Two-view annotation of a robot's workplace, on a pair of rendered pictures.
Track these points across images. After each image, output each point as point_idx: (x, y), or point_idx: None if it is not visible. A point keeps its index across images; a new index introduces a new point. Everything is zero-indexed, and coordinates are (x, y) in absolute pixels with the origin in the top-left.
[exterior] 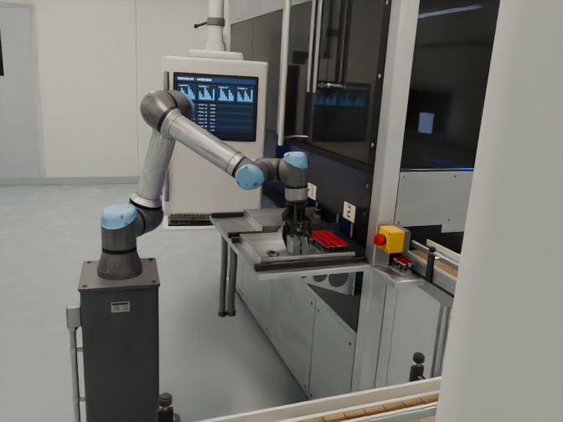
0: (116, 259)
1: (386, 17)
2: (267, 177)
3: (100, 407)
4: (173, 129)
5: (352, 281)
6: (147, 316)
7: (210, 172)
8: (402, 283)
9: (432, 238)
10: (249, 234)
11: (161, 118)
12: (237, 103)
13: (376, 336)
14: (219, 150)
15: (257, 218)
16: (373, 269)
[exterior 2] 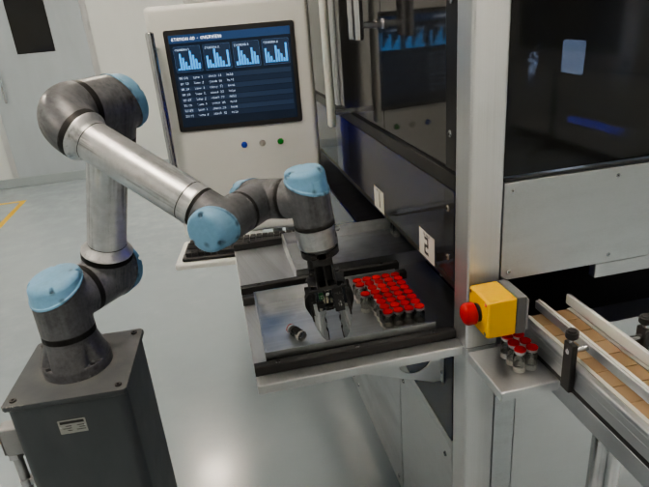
0: (59, 355)
1: None
2: (252, 221)
3: None
4: (83, 152)
5: (439, 361)
6: (117, 434)
7: (242, 174)
8: (517, 392)
9: None
10: (268, 291)
11: (59, 134)
12: (266, 66)
13: (484, 452)
14: (156, 183)
15: None
16: (467, 353)
